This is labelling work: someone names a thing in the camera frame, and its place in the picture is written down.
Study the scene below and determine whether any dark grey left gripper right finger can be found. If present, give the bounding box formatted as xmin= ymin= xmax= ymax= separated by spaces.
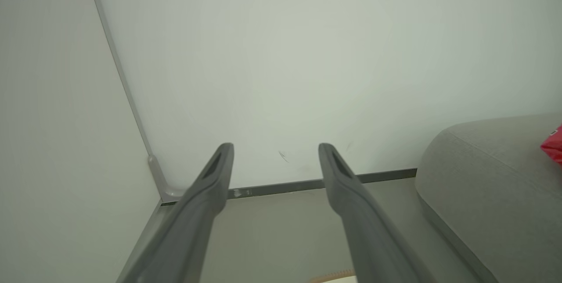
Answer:
xmin=317 ymin=143 xmax=435 ymax=283

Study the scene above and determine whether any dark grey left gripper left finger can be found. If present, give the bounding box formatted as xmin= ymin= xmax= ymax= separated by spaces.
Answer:
xmin=116 ymin=143 xmax=234 ymax=283

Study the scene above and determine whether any red and white garment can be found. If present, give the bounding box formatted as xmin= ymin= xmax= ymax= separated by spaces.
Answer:
xmin=540 ymin=125 xmax=562 ymax=166

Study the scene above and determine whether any light grey wall corner trim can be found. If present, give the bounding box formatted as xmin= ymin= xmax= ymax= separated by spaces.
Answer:
xmin=85 ymin=0 xmax=185 ymax=202

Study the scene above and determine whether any dark grey baseboard strip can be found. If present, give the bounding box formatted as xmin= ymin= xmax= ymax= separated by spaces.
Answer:
xmin=160 ymin=168 xmax=418 ymax=207

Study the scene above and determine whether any white perforated laundry basket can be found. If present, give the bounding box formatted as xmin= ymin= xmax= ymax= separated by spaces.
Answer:
xmin=309 ymin=269 xmax=357 ymax=283

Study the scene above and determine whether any light grey fabric sofa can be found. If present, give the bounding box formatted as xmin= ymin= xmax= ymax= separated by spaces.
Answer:
xmin=415 ymin=113 xmax=562 ymax=283

